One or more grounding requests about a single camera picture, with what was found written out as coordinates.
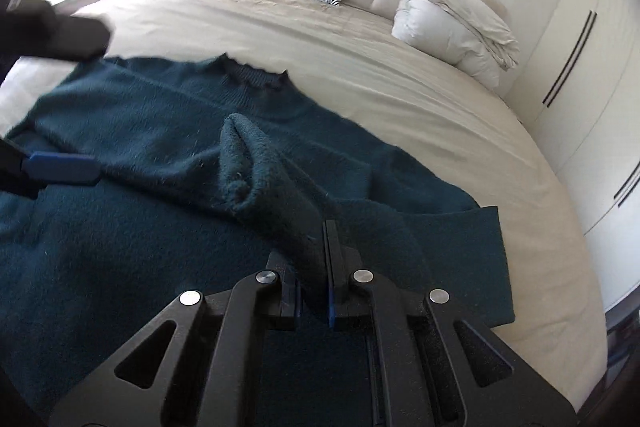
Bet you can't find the folded white duvet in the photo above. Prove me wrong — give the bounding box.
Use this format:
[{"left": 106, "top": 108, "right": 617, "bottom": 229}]
[{"left": 392, "top": 0, "right": 520, "bottom": 91}]

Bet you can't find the white wardrobe with black handles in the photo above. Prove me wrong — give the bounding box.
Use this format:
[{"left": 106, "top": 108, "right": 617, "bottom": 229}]
[{"left": 506, "top": 0, "right": 639, "bottom": 310}]

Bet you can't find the dark teal knit sweater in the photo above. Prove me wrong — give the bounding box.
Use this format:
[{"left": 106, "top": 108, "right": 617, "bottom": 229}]
[{"left": 1, "top": 56, "right": 514, "bottom": 415}]

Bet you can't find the beige bed with sheet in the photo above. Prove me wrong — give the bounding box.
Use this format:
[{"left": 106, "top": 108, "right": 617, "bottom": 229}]
[{"left": 1, "top": 0, "right": 606, "bottom": 407}]

